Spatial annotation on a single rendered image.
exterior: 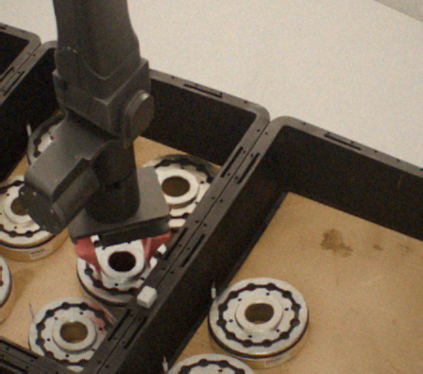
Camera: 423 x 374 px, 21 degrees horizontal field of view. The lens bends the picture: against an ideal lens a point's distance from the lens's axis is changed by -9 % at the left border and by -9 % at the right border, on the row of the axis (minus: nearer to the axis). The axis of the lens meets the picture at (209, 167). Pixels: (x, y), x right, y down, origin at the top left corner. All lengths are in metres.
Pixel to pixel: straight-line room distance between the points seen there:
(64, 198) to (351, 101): 0.66
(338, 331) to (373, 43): 0.61
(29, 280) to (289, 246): 0.29
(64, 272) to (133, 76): 0.34
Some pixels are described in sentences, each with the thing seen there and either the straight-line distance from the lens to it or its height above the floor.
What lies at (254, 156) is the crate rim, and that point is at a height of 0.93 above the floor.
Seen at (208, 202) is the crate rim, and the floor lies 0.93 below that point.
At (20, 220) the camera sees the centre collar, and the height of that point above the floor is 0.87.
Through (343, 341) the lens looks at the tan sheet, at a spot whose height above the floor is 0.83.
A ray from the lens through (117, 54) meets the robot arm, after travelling 0.99.
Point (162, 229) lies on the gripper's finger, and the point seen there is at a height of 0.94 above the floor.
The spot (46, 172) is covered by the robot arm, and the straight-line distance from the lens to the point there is 1.05.
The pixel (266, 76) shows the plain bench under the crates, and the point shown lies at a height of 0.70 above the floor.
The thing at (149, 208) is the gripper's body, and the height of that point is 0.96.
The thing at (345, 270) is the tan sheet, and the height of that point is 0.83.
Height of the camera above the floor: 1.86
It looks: 48 degrees down
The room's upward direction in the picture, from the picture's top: 3 degrees counter-clockwise
